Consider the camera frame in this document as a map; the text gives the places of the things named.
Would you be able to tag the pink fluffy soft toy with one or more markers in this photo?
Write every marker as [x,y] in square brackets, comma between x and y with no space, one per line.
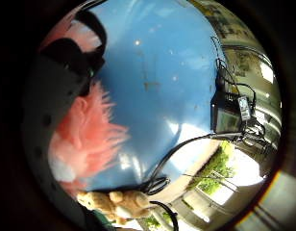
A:
[90,134]

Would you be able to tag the brown teddy bear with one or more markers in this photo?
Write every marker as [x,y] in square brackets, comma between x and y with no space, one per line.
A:
[122,202]

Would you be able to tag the black electronic box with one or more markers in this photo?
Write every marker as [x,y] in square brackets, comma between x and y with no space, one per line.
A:
[225,118]

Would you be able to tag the small labelled black adapter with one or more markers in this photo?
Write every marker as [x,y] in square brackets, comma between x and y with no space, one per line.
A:
[244,108]

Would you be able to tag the green shrub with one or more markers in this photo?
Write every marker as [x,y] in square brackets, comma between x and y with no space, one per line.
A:
[215,166]

